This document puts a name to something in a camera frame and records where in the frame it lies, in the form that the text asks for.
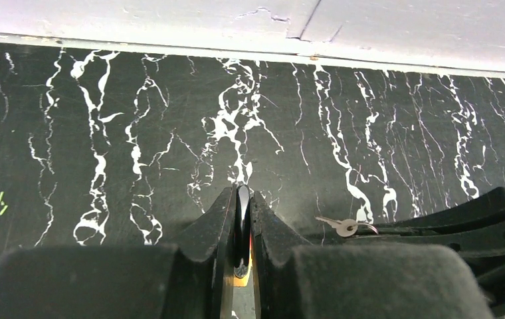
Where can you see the large brass padlock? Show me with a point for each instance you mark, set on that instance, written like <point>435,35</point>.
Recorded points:
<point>242,238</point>

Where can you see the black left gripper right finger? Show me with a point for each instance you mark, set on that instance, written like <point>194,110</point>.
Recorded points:
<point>294,278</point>

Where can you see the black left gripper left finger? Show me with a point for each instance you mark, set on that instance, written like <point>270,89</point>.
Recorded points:
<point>188,276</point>

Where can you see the silver keys of large padlock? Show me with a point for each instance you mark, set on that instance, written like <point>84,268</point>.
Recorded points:
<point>346,228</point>

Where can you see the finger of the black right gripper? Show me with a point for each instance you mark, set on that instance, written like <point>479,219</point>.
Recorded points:
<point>483,251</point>
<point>487,210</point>

